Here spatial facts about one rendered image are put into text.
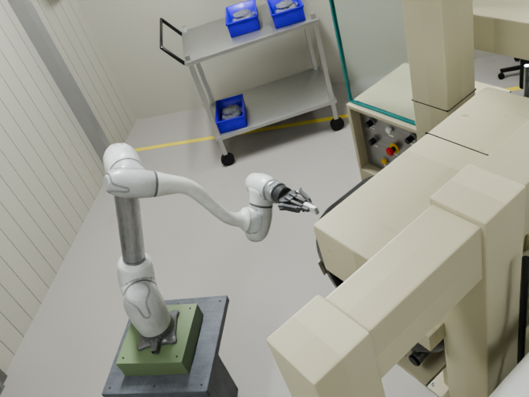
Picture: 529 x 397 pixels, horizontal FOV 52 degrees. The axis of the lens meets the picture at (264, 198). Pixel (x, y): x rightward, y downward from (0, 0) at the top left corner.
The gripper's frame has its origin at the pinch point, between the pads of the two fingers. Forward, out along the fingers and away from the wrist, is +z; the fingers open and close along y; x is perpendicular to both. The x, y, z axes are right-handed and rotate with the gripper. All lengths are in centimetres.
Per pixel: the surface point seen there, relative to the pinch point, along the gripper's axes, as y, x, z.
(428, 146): -2, -46, 68
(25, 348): -135, 95, -197
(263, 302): -4, 111, -98
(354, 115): 56, -1, -32
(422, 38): 26, -57, 46
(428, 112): 26, -34, 42
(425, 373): -9, 50, 49
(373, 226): -28, -45, 76
